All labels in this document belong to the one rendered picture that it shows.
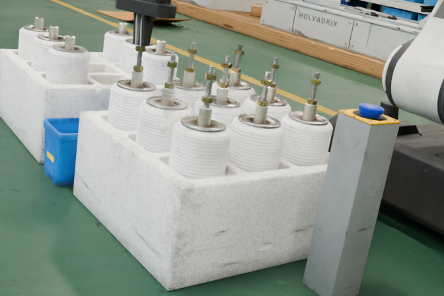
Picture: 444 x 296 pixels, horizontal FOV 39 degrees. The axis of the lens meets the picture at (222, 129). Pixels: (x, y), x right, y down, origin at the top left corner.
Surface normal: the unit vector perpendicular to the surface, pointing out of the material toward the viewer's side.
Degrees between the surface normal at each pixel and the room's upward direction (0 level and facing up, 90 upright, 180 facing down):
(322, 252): 90
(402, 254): 0
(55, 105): 90
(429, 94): 101
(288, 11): 90
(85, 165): 90
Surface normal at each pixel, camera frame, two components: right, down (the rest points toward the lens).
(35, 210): 0.15, -0.95
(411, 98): -0.77, 0.45
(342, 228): -0.81, 0.05
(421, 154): -0.46, -0.62
